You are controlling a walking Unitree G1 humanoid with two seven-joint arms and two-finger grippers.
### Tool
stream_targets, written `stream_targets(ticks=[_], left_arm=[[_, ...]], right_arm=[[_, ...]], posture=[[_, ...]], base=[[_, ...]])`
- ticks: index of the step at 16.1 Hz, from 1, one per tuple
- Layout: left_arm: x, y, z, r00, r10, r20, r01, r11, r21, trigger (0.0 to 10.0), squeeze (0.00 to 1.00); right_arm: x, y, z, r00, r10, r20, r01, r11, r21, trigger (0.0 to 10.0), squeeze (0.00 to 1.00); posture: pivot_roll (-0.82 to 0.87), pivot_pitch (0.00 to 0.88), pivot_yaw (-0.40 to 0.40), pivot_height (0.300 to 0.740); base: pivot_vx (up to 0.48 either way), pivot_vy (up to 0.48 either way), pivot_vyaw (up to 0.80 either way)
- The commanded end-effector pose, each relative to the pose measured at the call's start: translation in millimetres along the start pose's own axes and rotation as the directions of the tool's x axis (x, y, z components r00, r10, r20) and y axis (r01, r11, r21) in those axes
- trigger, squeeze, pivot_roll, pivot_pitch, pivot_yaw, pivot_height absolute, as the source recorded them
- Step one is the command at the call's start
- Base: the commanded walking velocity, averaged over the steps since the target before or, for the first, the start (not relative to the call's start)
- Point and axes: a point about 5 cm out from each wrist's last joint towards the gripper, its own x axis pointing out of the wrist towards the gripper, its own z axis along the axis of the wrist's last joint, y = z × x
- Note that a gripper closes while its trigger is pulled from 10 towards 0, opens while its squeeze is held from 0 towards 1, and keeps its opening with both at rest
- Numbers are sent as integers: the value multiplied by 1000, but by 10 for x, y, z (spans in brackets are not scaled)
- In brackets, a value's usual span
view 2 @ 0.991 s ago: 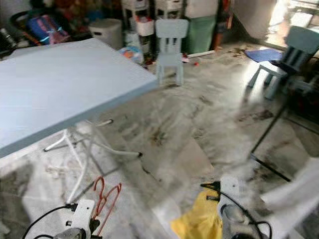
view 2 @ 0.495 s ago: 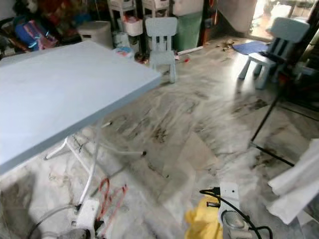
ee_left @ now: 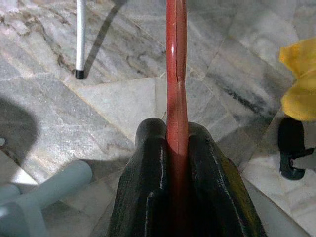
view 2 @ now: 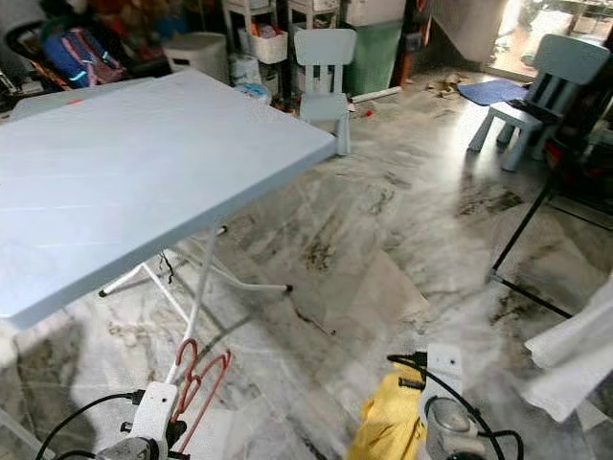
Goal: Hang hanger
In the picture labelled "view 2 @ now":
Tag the yellow shirt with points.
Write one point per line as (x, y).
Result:
(388, 422)

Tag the white shirt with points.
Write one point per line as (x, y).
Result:
(575, 374)

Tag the pale blue folding table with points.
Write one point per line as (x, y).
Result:
(153, 172)

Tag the white tube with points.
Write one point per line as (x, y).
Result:
(375, 95)

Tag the blue floor mat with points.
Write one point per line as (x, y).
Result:
(493, 91)

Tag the pale plastic child chair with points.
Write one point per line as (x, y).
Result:
(570, 57)
(324, 43)

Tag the small pale table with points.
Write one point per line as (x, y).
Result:
(48, 101)

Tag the white storage shelf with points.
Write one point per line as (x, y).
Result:
(268, 43)

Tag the small orange object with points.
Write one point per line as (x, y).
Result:
(73, 102)

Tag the white storage box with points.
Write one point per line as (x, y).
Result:
(372, 11)

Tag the grey lidded bin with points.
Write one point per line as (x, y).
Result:
(194, 56)

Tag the blue backpack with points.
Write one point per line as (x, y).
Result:
(86, 57)

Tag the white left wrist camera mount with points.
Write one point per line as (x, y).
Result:
(156, 417)

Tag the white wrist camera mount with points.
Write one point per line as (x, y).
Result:
(445, 364)
(156, 417)

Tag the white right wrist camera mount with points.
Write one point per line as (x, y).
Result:
(445, 364)

